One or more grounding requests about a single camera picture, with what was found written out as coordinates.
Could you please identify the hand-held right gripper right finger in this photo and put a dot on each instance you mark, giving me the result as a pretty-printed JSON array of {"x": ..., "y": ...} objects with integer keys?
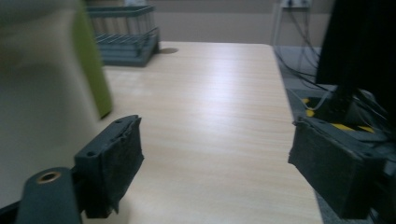
[{"x": 333, "y": 174}]

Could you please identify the green plastic bottle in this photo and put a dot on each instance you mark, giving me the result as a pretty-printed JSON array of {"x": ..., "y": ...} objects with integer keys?
[{"x": 43, "y": 102}]

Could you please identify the black monitor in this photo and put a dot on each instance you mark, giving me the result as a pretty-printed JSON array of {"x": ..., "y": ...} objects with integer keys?
[{"x": 358, "y": 46}]

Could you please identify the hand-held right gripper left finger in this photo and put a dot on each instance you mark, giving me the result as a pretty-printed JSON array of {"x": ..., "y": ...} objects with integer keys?
[{"x": 109, "y": 168}]

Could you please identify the blue test tube rack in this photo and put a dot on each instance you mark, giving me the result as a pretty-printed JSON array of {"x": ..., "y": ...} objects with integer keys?
[{"x": 124, "y": 46}]

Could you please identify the white wall socket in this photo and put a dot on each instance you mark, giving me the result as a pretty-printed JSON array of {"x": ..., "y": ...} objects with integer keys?
[{"x": 295, "y": 3}]

